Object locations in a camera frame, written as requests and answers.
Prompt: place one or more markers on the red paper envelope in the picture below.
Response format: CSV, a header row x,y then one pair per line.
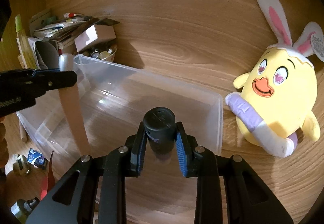
x,y
49,181

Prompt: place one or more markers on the pink satin pouch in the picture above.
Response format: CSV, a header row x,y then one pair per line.
x,y
69,98

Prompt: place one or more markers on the pile of papers and books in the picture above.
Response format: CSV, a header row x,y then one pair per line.
x,y
51,37

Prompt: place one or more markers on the small white cardboard box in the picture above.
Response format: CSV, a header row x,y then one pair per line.
x,y
94,35

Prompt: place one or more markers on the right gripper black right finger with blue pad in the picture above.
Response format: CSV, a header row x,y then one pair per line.
x,y
227,188

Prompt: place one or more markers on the clear plastic storage bin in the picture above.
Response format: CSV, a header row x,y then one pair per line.
x,y
114,99

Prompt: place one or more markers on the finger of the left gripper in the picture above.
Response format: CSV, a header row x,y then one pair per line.
x,y
52,79

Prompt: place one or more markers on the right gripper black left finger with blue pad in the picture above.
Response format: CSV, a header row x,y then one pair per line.
x,y
94,181

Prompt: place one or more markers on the yellow chick plush toy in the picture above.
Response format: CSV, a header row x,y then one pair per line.
x,y
276,98

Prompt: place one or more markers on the dark green glass bottle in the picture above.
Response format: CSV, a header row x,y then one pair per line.
x,y
21,209

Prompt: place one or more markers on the dark blue small packet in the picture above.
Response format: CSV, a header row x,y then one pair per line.
x,y
37,159

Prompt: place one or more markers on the purple bottle black cap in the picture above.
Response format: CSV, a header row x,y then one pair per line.
x,y
160,127

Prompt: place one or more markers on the yellow green spray bottle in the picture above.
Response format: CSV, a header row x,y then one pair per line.
x,y
26,52

